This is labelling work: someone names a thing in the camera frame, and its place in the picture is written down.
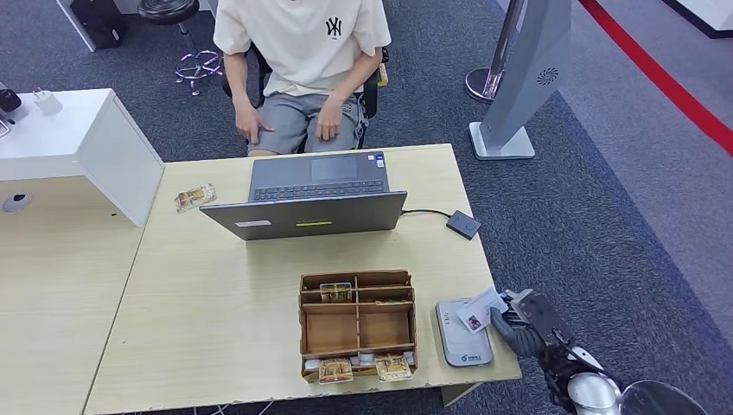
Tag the black box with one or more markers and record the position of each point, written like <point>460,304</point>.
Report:
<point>97,23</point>

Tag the wooden card organizer box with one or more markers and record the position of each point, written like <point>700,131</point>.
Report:
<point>358,329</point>

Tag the grey kiosk stand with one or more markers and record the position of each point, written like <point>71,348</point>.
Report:
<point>527,74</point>

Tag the grey laptop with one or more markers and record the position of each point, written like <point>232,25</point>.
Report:
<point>309,217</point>

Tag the person's right forearm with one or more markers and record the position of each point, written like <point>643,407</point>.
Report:
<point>235,77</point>

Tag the round chrome base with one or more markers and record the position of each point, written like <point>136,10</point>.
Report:
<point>658,401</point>

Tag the person's right hand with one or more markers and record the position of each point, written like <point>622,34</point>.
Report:
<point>249,120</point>

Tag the small black gadget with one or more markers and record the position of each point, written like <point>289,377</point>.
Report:
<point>8,101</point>

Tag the black round stool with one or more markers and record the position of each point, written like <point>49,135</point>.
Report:
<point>167,10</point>

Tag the person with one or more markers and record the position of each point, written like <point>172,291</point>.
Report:
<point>303,46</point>

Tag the person's left hand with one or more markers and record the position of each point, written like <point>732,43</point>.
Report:
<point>331,117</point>

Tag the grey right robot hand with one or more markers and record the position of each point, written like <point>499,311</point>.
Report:
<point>544,326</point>

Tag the black office chair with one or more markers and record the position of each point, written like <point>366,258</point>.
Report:
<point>372,94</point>

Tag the grey desk grommet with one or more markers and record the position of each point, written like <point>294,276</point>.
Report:
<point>17,203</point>

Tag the white card reader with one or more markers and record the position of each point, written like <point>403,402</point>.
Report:
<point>461,346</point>

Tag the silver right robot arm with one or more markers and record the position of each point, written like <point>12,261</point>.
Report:
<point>592,392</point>

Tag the white cabinet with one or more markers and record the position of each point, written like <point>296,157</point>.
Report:
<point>68,143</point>

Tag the small black usb device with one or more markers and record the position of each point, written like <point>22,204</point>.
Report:
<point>464,224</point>

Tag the person's left forearm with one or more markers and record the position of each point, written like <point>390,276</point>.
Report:
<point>358,74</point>

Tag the white platform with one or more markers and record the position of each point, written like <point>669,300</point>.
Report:
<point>707,14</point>

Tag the white card slip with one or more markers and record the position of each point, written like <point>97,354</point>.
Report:
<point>312,364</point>
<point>363,360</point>

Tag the white charger plug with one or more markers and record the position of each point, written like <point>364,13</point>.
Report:
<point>48,103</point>

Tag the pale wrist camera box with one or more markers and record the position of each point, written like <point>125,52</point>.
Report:
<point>515,299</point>

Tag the chrome stanchion post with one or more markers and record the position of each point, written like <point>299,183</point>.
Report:
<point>487,83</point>

